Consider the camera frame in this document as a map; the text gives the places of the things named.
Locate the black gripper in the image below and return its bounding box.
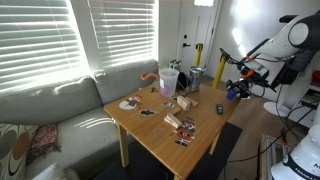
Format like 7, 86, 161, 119
225, 78, 253, 101

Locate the green toy car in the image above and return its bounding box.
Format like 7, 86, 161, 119
215, 103, 225, 116

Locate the tall yellow pole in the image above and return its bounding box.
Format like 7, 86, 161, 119
212, 47, 232, 90

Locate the metal tumbler cup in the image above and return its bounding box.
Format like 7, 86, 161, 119
188, 65, 207, 92

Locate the single wooden block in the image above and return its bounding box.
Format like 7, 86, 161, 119
185, 96, 199, 108

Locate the white round stand base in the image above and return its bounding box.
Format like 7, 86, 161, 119
262, 101, 288, 118

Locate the short yellow pole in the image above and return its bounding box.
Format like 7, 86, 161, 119
194, 43, 205, 67

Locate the black round object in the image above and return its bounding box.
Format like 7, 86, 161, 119
176, 71, 191, 92

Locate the black folding stand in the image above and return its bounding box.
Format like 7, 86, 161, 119
269, 13, 320, 91

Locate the red green Santa cutout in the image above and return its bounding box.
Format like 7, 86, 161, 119
174, 116, 197, 147

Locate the green print clear package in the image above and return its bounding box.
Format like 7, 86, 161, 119
168, 59, 183, 72

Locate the clear plastic pitcher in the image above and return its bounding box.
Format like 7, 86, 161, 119
158, 67, 180, 98

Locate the leaning wooden block stack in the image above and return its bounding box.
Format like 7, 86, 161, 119
163, 112, 183, 129

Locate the white door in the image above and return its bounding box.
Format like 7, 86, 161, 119
176, 0, 223, 78

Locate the white shelf unit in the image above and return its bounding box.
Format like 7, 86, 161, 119
292, 79, 320, 129

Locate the red box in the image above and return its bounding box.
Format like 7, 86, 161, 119
311, 70, 320, 83

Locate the orange plush octopus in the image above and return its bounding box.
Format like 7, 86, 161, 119
139, 71, 161, 82

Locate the wooden table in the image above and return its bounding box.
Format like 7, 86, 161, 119
103, 80, 242, 180

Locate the dark penguin sticker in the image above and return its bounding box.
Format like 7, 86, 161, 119
139, 108, 161, 117

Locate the snowman cutout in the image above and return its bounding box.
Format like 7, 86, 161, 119
118, 94, 143, 111

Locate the dark floor rug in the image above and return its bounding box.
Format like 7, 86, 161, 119
93, 121, 244, 180

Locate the narrow white window blind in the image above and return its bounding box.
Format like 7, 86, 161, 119
87, 0, 158, 70

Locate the grey fabric sofa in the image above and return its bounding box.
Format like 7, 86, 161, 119
0, 59, 160, 180

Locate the red patterned cloth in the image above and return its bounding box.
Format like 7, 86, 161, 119
27, 124, 62, 165

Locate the wide white window blind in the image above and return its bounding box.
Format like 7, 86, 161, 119
0, 0, 90, 93

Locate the circle pattern cushion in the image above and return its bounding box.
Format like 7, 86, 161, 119
0, 123, 40, 180

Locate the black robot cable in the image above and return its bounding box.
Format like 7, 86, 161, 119
222, 53, 320, 168

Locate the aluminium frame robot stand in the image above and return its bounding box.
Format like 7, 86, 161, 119
259, 133, 295, 180

